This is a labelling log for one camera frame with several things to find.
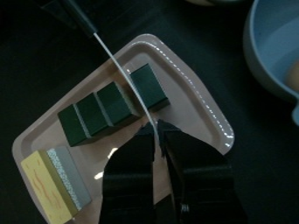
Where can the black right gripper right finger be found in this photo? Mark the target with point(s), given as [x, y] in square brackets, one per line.
[202, 186]

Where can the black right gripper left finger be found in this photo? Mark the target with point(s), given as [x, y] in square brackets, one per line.
[129, 180]

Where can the dark green sushi roll piece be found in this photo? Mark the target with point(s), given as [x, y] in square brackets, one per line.
[148, 84]
[116, 102]
[94, 113]
[73, 125]

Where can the grey rice sushi block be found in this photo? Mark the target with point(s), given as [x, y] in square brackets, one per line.
[73, 178]

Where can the yellow egg sushi slab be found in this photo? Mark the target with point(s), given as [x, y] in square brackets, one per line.
[43, 186]

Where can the pink plastic tray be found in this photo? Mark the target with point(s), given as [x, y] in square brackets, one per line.
[188, 96]

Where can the blue bowl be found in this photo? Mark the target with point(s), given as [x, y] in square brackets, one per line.
[269, 43]

